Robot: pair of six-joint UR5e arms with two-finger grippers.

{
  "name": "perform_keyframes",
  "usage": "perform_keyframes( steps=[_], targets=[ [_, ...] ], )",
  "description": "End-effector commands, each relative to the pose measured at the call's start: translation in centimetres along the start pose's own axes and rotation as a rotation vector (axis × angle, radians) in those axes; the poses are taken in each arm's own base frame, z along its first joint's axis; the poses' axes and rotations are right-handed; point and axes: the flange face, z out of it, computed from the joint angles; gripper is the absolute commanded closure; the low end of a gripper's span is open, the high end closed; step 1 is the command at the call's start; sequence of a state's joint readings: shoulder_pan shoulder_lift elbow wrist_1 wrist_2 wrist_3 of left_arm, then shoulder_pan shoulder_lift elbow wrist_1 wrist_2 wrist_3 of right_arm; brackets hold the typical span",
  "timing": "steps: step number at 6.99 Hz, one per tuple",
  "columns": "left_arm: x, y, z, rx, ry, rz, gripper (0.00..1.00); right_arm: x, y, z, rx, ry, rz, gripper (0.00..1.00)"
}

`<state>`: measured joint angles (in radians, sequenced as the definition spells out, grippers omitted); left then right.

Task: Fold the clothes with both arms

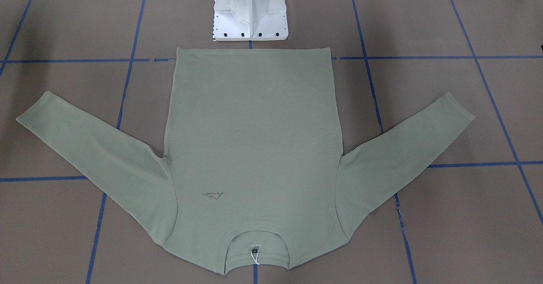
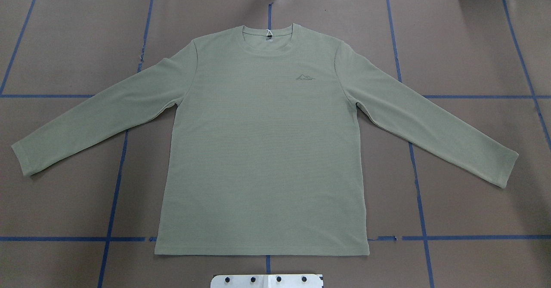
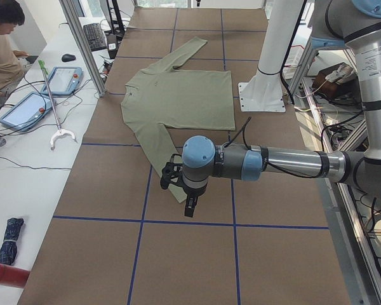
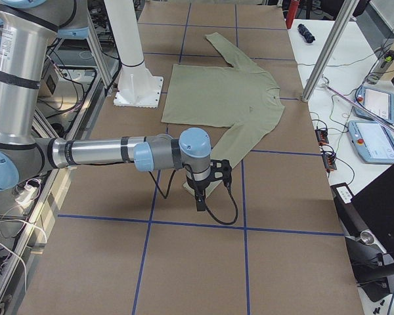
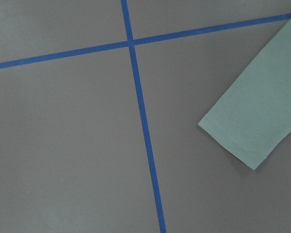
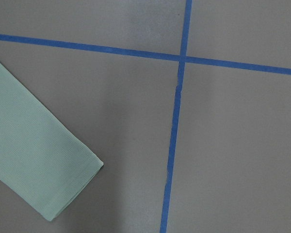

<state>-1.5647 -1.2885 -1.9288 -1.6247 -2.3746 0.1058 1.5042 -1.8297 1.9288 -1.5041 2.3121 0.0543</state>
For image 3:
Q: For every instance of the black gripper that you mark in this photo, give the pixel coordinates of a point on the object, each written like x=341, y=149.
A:
x=194, y=192

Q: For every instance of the olive green long-sleeve shirt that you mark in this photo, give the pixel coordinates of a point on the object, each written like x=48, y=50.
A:
x=163, y=96

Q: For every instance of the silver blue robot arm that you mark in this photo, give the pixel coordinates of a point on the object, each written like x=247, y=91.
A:
x=336, y=24

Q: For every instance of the white reacher grabber stick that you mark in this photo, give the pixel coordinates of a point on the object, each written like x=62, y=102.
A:
x=61, y=132

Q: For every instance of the black power adapter with label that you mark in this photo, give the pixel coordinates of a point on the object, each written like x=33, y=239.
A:
x=112, y=45

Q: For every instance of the far blue teach pendant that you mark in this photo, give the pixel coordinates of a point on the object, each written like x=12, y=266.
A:
x=64, y=80

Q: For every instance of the blue teach pendant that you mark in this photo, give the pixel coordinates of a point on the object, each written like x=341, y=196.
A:
x=64, y=80
x=27, y=112

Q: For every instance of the folded dark blue umbrella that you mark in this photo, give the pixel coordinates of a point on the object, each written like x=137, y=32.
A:
x=8, y=250

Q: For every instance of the near blue teach pendant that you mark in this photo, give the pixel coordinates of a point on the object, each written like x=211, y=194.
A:
x=27, y=112

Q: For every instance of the black keyboard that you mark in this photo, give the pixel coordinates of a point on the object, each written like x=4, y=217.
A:
x=95, y=36

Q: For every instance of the black computer mouse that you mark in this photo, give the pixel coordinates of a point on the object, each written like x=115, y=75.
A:
x=68, y=57

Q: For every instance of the brown box with white plug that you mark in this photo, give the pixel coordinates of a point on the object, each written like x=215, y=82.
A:
x=335, y=81

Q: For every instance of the red cylinder tube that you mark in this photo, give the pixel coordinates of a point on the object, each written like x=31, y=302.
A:
x=11, y=276

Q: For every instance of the seated person beige shirt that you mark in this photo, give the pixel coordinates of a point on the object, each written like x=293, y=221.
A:
x=11, y=70

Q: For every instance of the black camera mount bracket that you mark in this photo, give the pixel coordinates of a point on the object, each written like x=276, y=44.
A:
x=172, y=173

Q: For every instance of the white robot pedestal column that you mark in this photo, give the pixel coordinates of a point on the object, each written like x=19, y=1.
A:
x=264, y=93

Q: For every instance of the aluminium frame rack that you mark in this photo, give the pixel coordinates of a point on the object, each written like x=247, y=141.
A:
x=342, y=129

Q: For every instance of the aluminium frame post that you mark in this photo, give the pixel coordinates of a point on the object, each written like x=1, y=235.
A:
x=78, y=34

